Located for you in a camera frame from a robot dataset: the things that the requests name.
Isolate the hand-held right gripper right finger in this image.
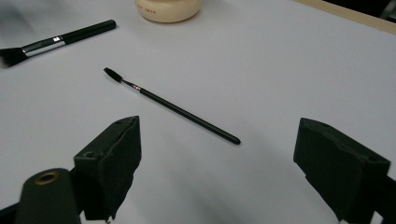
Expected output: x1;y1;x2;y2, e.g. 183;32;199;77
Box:
292;117;392;224

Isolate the large black makeup brush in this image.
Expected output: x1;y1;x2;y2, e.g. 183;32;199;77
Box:
0;19;118;69

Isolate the cream round jar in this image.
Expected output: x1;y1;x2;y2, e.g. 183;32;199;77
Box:
134;0;203;24

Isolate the thin black spoolie brush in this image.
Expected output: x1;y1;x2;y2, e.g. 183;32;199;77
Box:
103;66;242;146

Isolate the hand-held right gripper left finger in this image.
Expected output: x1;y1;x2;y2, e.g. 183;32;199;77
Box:
74;115;143;222

